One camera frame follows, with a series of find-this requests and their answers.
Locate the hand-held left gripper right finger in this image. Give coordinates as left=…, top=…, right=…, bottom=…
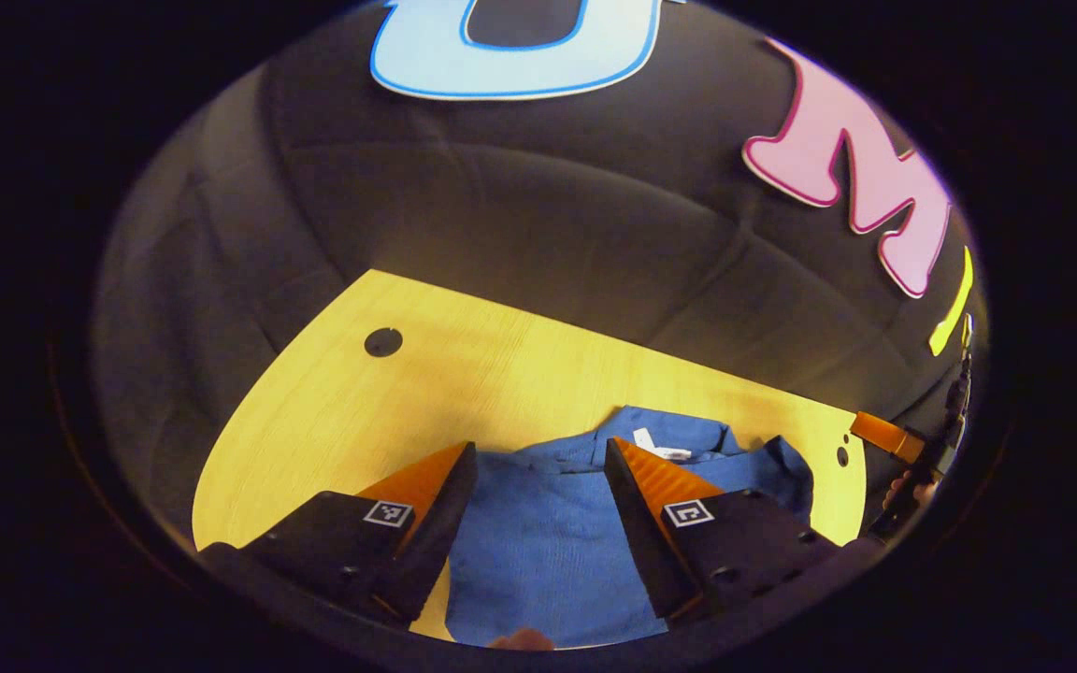
left=604, top=437, right=846, bottom=623

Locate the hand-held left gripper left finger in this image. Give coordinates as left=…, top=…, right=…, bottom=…
left=197, top=441, right=480, bottom=629

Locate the blue corduroy button shirt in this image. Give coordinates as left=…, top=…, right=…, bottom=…
left=445, top=405, right=816, bottom=649

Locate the black backdrop cloth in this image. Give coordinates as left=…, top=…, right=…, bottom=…
left=90, top=0, right=990, bottom=552

